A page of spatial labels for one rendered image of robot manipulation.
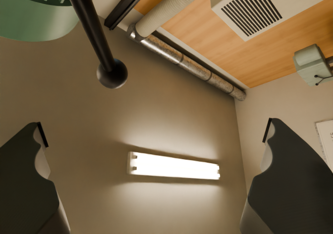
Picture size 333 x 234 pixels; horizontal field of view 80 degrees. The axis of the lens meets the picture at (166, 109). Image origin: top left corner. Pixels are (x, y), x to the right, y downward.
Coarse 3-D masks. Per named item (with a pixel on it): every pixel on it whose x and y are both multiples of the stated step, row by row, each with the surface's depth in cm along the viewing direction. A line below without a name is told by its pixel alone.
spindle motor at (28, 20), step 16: (0, 0) 20; (16, 0) 20; (32, 0) 20; (48, 0) 21; (64, 0) 22; (0, 16) 21; (16, 16) 22; (32, 16) 22; (48, 16) 23; (64, 16) 24; (0, 32) 24; (16, 32) 24; (32, 32) 25; (48, 32) 26; (64, 32) 28
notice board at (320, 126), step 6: (324, 120) 238; (330, 120) 234; (318, 126) 241; (324, 126) 236; (330, 126) 232; (318, 132) 239; (324, 132) 235; (330, 132) 231; (318, 138) 238; (324, 138) 234; (330, 138) 230; (324, 144) 232; (330, 144) 228; (324, 150) 231; (330, 150) 227; (324, 156) 229; (330, 156) 225; (330, 162) 224; (330, 168) 223
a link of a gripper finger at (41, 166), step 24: (24, 144) 9; (0, 168) 8; (24, 168) 8; (48, 168) 9; (0, 192) 7; (24, 192) 7; (48, 192) 7; (0, 216) 6; (24, 216) 6; (48, 216) 6
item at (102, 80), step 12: (72, 0) 13; (84, 0) 13; (84, 12) 14; (96, 12) 15; (84, 24) 15; (96, 24) 15; (96, 36) 16; (96, 48) 18; (108, 48) 18; (108, 60) 20; (108, 72) 21; (120, 72) 22; (108, 84) 22; (120, 84) 23
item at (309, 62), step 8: (304, 48) 178; (312, 48) 172; (296, 56) 180; (304, 56) 176; (312, 56) 173; (320, 56) 172; (296, 64) 192; (304, 64) 186; (312, 64) 182; (320, 64) 179; (328, 64) 198; (304, 72) 191; (312, 72) 191; (320, 72) 191; (328, 72) 191; (304, 80) 206; (312, 80) 205; (320, 80) 205; (328, 80) 206
